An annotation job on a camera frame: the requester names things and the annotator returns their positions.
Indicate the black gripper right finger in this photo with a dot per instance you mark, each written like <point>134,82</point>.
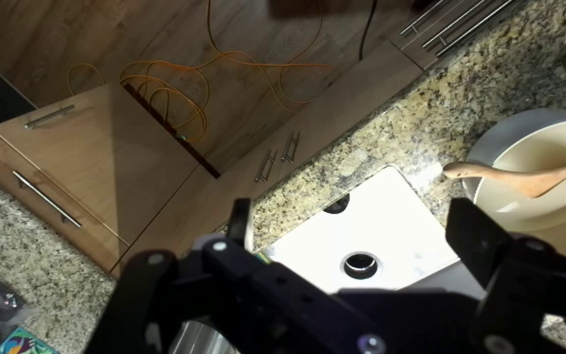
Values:
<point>482,247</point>

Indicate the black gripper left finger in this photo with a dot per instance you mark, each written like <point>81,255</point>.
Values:
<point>241,224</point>

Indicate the wooden cooking spoon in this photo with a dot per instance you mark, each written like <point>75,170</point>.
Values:
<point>526,180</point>

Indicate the stainless steel sink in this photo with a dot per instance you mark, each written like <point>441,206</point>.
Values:
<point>388,224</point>

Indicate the wooden cabinet drawers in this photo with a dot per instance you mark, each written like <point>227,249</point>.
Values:
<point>87,159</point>

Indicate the steel bars appliance front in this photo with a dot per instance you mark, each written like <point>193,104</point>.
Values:
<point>453,27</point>

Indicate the teal tissue box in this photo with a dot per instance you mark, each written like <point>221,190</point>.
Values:
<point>24,344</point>

